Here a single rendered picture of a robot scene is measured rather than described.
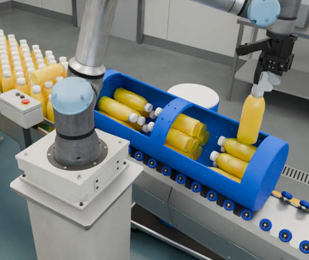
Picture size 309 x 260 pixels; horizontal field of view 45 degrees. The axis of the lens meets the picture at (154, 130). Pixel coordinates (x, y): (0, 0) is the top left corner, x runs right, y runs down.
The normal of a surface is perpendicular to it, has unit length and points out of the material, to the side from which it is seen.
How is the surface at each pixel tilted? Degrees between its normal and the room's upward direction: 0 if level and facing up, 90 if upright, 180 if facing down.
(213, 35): 90
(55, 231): 90
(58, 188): 90
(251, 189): 80
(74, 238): 90
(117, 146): 2
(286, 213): 0
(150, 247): 0
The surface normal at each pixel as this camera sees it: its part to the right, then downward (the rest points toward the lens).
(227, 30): -0.50, 0.46
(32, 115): 0.78, 0.38
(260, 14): -0.04, 0.55
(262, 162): -0.33, -0.40
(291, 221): 0.06, -0.83
